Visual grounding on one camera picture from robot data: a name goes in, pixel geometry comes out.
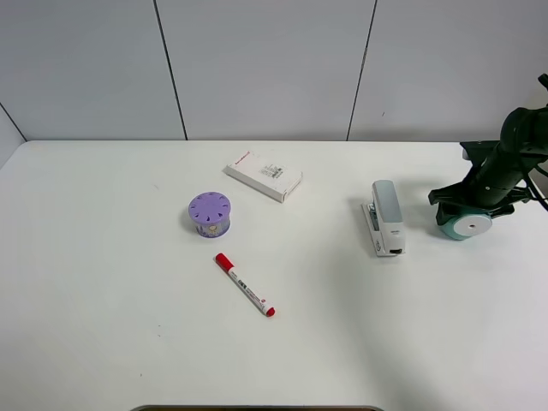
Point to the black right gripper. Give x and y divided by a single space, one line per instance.
492 181

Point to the teal pencil sharpener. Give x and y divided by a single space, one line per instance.
466 226

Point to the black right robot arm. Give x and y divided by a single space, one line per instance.
527 127

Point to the white and grey stapler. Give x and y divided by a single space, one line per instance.
384 218

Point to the white rectangular cardboard box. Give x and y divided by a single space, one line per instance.
268 177

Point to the red and white marker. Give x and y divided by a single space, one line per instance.
267 309

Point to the purple round air freshener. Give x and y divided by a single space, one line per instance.
210 213

